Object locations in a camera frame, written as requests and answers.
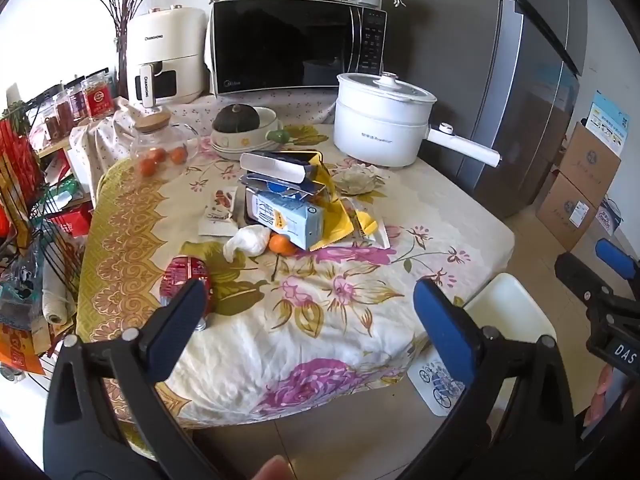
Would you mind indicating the small orange tomato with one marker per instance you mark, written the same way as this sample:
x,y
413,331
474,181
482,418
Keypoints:
x,y
147,166
178,155
158,155

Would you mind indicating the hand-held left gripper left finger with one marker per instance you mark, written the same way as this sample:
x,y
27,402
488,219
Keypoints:
x,y
175,335

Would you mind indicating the white twine roll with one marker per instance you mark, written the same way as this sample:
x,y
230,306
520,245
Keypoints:
x,y
55,300

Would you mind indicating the small green fruit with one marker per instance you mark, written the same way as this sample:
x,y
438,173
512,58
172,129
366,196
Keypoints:
x,y
276,135

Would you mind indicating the red box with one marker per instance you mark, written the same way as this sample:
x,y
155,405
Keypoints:
x,y
75,220

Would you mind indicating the glass spice jar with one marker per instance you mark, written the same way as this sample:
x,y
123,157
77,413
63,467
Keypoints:
x,y
55,117
76,102

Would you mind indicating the red drink can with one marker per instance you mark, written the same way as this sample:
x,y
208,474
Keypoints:
x,y
180,272

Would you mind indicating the dried branches in vase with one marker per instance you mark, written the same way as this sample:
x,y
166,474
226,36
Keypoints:
x,y
123,67

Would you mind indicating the white bag with bicycle print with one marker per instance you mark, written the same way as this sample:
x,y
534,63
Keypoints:
x,y
435,390

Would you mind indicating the dark green squash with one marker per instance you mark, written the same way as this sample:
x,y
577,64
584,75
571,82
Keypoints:
x,y
235,119

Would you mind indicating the white nut snack packet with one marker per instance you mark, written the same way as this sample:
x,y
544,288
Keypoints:
x,y
220,207

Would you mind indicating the yellow snack bag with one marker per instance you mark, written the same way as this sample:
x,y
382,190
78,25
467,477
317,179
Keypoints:
x,y
335,220

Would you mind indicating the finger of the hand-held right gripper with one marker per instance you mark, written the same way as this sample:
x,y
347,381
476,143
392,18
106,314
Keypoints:
x,y
580,277
617,259

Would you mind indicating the orange tangerine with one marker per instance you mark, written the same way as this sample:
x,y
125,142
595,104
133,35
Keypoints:
x,y
281,245

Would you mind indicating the black microwave oven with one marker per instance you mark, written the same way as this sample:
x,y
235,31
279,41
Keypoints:
x,y
280,45

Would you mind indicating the lined paper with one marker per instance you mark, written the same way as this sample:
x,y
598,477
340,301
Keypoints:
x,y
355,180

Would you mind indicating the blue white leaflet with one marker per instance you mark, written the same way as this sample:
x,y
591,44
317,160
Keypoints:
x,y
607,120

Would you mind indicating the white small-flower cloth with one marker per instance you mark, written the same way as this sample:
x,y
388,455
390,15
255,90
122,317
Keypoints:
x,y
200,110

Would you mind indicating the cardboard box with white label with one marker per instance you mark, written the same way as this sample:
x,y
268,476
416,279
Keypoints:
x,y
562,210

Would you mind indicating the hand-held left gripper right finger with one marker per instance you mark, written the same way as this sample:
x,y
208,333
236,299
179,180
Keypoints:
x,y
445,330

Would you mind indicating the blue white milk carton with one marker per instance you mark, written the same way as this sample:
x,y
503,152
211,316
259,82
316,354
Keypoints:
x,y
295,220

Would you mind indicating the white yellow wrapper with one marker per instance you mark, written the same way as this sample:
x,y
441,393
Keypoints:
x,y
370,225

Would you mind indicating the person's right hand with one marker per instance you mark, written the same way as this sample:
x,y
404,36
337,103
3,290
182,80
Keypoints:
x,y
612,390

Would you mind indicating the white pot lid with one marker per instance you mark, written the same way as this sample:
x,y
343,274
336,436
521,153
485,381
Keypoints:
x,y
385,87

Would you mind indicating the white crumpled tissue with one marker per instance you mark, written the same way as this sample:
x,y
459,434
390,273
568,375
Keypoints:
x,y
247,242

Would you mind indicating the white air fryer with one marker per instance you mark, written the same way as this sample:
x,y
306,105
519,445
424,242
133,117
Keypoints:
x,y
165,35

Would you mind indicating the white blue package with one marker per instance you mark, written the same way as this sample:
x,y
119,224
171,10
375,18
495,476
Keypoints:
x,y
609,215

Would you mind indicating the person's left hand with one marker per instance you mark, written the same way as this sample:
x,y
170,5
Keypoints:
x,y
270,469

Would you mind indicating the plain cardboard box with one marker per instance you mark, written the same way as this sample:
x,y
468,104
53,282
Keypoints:
x,y
590,160

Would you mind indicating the grey refrigerator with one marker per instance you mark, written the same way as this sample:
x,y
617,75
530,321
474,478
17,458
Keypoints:
x,y
525,110

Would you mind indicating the white appliance with dark lid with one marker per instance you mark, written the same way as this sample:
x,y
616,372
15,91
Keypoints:
x,y
250,144

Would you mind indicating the white electric pot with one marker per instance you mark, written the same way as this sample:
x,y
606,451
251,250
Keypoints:
x,y
370,135

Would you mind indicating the orange plastic bag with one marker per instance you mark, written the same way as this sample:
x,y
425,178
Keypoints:
x,y
15,350

